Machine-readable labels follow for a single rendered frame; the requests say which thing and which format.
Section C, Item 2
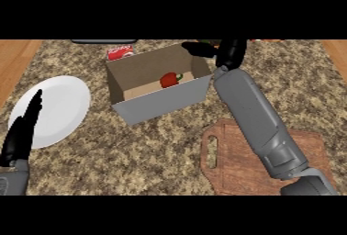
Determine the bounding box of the red and white can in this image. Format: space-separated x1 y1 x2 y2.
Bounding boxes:
106 44 135 62

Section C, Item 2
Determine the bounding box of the white plate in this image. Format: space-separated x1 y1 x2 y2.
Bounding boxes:
7 75 91 150

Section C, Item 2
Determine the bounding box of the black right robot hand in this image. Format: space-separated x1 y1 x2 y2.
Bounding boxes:
180 39 249 71

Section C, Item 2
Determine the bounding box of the dark grey flat appliance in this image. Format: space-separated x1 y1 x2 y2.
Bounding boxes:
69 39 138 45

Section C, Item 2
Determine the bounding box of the green and orange vegetable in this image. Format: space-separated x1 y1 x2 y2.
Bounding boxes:
196 39 223 48

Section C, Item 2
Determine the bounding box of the wooden cutting board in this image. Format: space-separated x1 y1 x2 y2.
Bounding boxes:
199 117 338 196

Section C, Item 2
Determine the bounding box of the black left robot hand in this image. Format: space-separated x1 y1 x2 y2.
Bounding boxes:
0 88 44 168

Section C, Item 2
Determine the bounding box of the cardboard box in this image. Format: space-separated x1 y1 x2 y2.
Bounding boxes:
104 42 214 127

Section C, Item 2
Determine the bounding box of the red bell pepper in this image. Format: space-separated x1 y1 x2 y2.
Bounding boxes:
158 72 184 89

